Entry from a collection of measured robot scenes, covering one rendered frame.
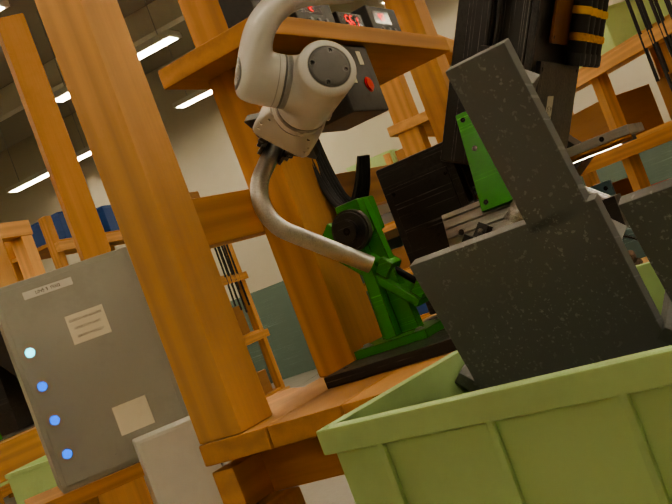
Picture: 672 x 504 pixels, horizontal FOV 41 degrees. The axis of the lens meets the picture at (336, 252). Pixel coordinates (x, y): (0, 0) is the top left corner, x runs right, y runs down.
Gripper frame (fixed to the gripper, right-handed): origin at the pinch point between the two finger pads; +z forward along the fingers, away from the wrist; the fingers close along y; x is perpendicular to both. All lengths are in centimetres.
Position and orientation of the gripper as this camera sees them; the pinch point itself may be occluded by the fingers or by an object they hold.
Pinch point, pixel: (274, 148)
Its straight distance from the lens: 153.4
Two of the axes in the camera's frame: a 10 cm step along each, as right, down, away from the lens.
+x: -3.7, 8.6, -3.5
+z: -3.0, 2.5, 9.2
